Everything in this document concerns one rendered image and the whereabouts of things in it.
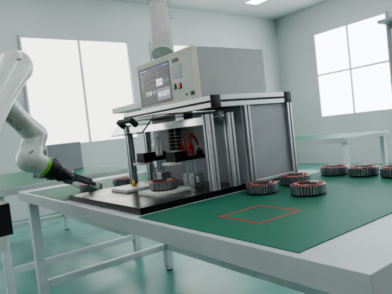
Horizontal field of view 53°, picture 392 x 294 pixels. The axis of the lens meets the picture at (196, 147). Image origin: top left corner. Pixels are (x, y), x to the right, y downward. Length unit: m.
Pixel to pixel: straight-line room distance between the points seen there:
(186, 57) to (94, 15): 5.42
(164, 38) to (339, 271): 2.44
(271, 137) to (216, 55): 0.40
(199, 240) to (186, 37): 6.97
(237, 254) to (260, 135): 0.80
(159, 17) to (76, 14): 3.85
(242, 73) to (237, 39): 6.96
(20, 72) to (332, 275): 1.20
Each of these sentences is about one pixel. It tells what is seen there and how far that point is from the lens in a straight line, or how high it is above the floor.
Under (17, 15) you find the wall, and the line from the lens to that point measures 6.53.
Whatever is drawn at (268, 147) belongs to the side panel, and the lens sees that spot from 1.62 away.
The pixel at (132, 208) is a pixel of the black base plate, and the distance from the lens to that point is 1.32.
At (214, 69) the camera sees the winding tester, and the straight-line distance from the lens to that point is 1.60.
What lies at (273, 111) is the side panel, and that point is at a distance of 1.66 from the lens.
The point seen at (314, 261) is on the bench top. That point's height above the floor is 0.75.
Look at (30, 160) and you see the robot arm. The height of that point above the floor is 0.94.
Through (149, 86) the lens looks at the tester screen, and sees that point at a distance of 1.82.
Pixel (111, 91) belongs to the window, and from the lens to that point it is 6.74.
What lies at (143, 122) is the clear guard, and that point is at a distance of 1.38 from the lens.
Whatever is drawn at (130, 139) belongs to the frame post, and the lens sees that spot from 1.96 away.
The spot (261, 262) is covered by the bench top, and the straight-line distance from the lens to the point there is 0.83.
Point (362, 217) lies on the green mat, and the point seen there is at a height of 0.75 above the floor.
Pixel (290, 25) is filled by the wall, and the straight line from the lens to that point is 9.37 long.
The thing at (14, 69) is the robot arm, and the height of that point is 1.27.
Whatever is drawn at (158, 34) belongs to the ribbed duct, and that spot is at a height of 1.71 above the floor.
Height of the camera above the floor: 0.99
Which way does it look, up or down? 2 degrees down
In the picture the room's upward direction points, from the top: 6 degrees counter-clockwise
